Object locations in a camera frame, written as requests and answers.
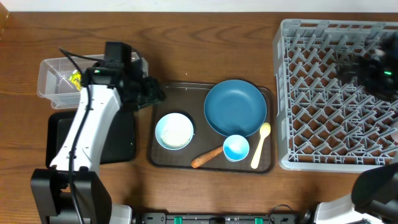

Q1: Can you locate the dark brown serving tray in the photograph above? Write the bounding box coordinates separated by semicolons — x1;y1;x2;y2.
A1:
147;82;277;174

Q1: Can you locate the orange carrot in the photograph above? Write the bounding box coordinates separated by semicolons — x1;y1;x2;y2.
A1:
191;146;223;169

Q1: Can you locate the small blue white cup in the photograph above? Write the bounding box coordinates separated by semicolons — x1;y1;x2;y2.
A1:
223;135;250;162

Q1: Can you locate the yellow green snack wrapper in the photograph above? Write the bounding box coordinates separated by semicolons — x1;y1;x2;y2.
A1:
69;70;81;91

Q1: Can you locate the black plastic bin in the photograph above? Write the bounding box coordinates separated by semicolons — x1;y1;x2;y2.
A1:
45;111;136;167

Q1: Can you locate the pale yellow plastic spoon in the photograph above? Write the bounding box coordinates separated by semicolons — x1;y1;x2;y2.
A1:
251;123;271;169

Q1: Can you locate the pink white paper cup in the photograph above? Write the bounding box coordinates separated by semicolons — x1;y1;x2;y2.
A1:
391;121;398;142

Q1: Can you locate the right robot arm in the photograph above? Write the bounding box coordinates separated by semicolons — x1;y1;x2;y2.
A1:
301;33;397;223

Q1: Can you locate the grey dishwasher rack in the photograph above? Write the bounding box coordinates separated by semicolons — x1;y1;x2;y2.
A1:
273;19;397;173

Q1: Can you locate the black rail at table edge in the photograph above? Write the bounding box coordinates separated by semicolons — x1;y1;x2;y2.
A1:
132;210;313;224

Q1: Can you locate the clear plastic bin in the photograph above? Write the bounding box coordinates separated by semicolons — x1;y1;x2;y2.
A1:
37;52;149;110

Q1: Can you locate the light blue rice bowl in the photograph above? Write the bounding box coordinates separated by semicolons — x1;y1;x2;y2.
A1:
155;113;194;151

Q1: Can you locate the dark blue plate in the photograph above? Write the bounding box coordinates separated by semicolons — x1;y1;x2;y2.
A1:
204;80;267;137

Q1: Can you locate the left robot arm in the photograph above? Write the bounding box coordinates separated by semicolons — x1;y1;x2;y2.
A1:
30;68;165;223

